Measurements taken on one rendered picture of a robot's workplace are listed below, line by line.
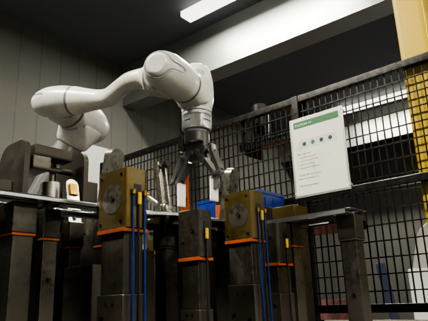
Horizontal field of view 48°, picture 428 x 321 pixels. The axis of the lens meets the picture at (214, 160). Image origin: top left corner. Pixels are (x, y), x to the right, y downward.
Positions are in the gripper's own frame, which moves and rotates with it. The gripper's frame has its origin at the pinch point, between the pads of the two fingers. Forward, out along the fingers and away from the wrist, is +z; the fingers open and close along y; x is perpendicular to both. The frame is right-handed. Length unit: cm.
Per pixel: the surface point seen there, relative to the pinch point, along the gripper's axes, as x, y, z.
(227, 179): -7.2, 17.3, -2.0
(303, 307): 16.0, 23.1, 30.0
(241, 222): -8.4, 22.5, 9.7
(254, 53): 194, -119, -163
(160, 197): -1.7, -13.9, -2.5
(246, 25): 194, -125, -191
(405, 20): 58, 45, -65
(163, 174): 1.1, -15.7, -10.2
